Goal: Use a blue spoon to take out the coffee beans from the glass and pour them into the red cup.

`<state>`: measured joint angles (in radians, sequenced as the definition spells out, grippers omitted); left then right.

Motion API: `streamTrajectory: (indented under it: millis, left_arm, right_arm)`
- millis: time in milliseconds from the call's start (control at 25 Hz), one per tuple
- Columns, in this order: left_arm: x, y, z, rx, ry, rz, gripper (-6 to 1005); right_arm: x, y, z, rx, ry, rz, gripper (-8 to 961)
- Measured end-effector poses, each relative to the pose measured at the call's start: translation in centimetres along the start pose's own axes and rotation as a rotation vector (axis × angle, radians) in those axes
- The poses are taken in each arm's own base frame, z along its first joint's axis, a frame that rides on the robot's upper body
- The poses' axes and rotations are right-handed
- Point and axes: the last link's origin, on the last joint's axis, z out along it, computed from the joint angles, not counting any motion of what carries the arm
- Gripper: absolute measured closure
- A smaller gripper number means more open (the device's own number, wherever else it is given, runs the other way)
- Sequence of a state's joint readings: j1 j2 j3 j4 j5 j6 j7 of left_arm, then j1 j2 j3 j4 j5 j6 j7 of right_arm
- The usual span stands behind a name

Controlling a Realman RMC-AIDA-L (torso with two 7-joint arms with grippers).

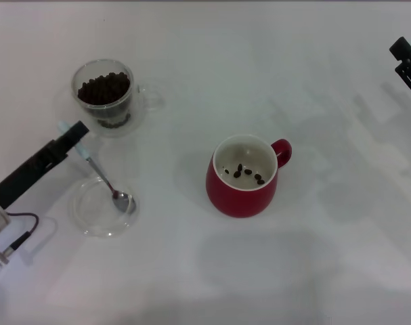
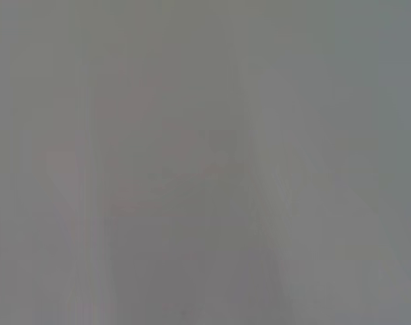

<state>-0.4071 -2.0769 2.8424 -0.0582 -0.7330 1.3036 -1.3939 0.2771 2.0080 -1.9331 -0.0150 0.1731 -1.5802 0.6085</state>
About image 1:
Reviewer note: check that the clear glass saucer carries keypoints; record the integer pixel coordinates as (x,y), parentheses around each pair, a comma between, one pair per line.
(86,218)

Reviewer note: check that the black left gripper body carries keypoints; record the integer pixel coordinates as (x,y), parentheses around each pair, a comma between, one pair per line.
(25,172)

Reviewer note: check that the red ceramic mug white inside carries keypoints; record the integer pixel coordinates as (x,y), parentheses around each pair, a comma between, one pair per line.
(239,203)

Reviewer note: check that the dark brown coffee bean pile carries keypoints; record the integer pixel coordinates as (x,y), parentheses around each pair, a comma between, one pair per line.
(102,89)

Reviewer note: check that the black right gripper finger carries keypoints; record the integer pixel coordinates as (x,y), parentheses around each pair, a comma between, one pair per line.
(410,67)

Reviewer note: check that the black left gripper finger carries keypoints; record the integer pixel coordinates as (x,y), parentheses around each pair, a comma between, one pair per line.
(73,135)

